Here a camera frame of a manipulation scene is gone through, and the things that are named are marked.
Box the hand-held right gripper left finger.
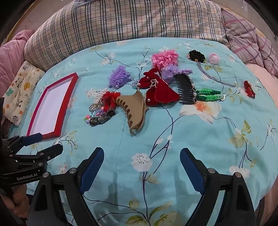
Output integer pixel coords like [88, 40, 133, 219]
[27, 147, 105, 226]

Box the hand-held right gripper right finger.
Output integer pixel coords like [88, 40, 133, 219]
[180, 148, 257, 226]

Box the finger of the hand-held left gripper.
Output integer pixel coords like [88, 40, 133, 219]
[9, 133, 43, 150]
[35, 143, 63, 162]

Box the red jewelry tray box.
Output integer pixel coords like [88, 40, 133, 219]
[26, 72, 79, 140]

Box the beige claw hair clip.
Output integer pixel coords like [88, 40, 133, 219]
[115, 90, 150, 136]

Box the pearl hair clip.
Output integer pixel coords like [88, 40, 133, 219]
[89, 88, 109, 111]

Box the red flower hair clip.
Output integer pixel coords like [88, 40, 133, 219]
[102, 91, 121, 110]

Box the black jeweled hair comb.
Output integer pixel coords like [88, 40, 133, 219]
[174, 74, 197, 105]

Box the red velvet bow hair clip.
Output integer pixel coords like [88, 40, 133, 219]
[138, 68, 181, 107]

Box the purple lace flower hair clip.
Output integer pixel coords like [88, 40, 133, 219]
[108, 65, 131, 88]

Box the purple lace scrunchie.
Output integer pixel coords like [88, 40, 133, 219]
[161, 64, 194, 84]

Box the pink lace flower hair tie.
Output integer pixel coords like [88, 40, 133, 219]
[151, 50, 179, 69]

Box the person's left hand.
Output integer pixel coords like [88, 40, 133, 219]
[0, 185, 30, 220]

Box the blue floral bedsheet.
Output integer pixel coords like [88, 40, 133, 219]
[6, 37, 278, 226]

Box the metal wristwatch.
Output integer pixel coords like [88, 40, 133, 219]
[89, 110, 116, 127]

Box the animal print cushion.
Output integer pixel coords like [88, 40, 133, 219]
[2, 61, 45, 126]

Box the pink quilt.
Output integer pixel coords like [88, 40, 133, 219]
[0, 29, 34, 92]

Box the small red butterfly clip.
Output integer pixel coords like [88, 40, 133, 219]
[243, 80, 256, 98]

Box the small pink pompom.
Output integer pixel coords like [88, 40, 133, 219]
[208, 53, 220, 64]

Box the pale pink blanket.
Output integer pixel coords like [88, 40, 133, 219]
[245, 63, 278, 109]

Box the purple plaid pillow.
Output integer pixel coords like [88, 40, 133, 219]
[220, 8, 278, 76]

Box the grey plaid pillow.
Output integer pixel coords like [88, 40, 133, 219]
[23, 0, 228, 72]

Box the colourful bead bracelet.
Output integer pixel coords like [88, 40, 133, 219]
[84, 109, 107, 125]

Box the green braided hair tie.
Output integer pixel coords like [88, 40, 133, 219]
[195, 87, 226, 102]

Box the black beaded clip with chain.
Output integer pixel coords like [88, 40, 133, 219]
[187, 50, 237, 88]

